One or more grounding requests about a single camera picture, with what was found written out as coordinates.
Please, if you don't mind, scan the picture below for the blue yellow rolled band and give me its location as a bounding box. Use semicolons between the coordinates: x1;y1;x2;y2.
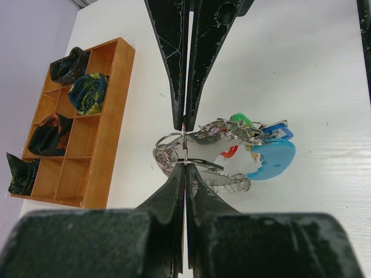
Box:
68;72;108;115

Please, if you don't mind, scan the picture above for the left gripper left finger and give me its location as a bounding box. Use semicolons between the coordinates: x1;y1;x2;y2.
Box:
137;164;186;275

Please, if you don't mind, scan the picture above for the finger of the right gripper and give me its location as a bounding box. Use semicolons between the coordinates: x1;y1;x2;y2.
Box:
145;0;190;130
185;0;254;131

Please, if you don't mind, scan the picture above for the black key tag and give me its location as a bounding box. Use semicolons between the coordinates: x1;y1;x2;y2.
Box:
184;159;224;171

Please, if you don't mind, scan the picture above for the wooden compartment tray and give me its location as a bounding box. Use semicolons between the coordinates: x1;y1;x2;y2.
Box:
22;38;135;209

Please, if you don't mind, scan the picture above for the black rolled band right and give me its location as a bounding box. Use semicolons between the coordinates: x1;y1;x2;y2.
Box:
49;47;90;86

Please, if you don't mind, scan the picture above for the green tag key on disc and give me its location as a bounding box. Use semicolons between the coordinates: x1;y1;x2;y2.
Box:
230;113;252;126

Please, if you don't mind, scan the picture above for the black rolled band top-left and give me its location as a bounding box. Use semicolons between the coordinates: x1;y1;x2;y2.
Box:
6;153;40;196

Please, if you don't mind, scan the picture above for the blue tag key on disc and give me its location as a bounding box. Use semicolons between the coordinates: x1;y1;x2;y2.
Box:
259;120;294;140

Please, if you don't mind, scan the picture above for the metal key organiser disc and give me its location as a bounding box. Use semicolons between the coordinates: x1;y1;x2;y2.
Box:
152;112;297;194

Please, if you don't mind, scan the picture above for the black rolled band centre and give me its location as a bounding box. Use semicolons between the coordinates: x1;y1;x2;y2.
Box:
28;113;73;156

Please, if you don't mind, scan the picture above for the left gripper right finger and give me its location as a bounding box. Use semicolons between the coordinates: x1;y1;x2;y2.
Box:
185;163;239;277

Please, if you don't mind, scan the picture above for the red tag key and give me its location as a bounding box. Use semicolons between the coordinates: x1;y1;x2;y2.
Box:
221;145;238;159

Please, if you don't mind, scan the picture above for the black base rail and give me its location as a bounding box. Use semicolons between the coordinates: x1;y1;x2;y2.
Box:
357;0;371;96

